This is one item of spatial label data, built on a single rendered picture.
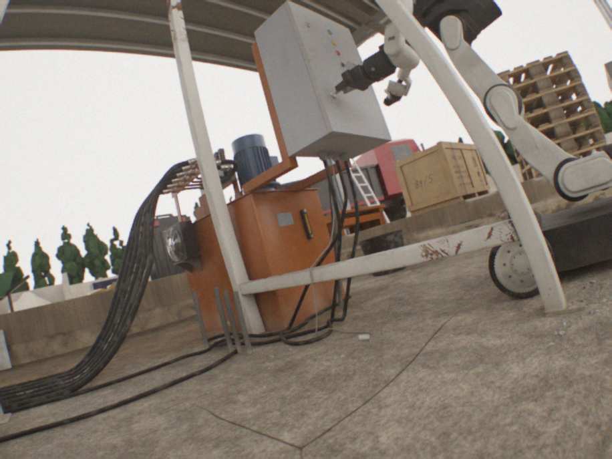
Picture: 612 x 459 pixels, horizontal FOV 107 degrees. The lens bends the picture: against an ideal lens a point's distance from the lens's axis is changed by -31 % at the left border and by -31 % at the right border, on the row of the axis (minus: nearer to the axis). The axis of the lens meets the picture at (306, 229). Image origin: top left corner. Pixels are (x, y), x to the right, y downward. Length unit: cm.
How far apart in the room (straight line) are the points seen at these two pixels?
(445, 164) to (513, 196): 335
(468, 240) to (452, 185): 327
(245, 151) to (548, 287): 159
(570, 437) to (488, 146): 60
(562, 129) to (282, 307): 269
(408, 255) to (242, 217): 82
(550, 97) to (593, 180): 212
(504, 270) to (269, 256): 91
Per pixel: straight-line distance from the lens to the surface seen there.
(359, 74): 107
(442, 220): 251
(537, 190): 235
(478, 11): 135
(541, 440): 46
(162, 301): 300
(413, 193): 440
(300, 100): 118
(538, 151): 119
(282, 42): 132
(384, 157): 1099
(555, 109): 320
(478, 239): 81
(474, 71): 127
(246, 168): 184
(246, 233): 145
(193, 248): 175
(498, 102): 117
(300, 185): 164
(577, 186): 114
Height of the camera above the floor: 30
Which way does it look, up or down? 4 degrees up
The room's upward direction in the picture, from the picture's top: 15 degrees counter-clockwise
